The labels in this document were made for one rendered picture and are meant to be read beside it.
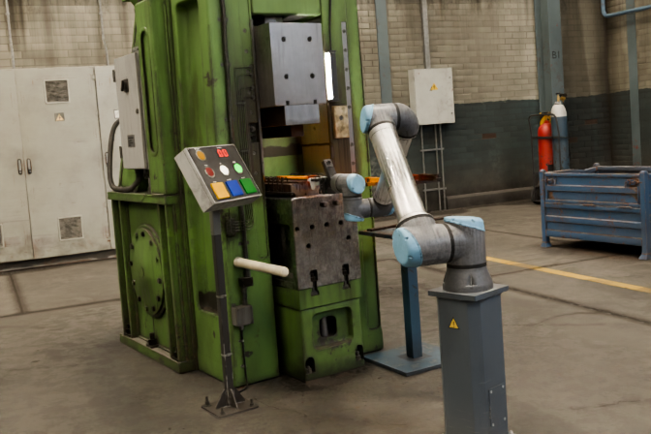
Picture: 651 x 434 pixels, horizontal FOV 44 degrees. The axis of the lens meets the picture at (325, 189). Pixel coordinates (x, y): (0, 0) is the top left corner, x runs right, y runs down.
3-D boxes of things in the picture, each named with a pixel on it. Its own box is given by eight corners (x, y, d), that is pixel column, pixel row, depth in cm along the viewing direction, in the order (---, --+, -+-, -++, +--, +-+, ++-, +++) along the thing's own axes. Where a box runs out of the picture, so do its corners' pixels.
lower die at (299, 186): (325, 193, 404) (324, 176, 403) (291, 198, 393) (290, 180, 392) (283, 191, 439) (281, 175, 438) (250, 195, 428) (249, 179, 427)
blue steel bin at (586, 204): (709, 246, 684) (706, 163, 679) (647, 260, 646) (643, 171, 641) (599, 235, 789) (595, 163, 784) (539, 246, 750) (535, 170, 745)
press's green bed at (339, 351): (367, 367, 414) (360, 277, 410) (305, 384, 393) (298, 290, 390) (309, 347, 460) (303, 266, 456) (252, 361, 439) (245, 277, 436)
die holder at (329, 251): (361, 277, 410) (356, 191, 407) (298, 290, 389) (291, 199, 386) (303, 266, 457) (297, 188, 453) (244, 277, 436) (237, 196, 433)
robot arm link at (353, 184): (351, 196, 363) (349, 174, 363) (335, 196, 374) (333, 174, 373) (367, 194, 369) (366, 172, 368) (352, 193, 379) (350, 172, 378)
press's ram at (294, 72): (341, 103, 408) (335, 22, 405) (275, 106, 387) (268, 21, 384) (297, 108, 443) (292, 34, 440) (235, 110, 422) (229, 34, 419)
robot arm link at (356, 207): (371, 221, 369) (369, 194, 368) (348, 223, 366) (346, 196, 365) (364, 219, 378) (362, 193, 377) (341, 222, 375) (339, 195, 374)
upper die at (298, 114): (320, 122, 401) (319, 104, 400) (286, 125, 390) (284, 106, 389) (277, 126, 436) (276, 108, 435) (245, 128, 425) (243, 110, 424)
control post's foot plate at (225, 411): (262, 407, 365) (261, 387, 364) (218, 419, 353) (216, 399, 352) (239, 395, 383) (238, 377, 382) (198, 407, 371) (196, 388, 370)
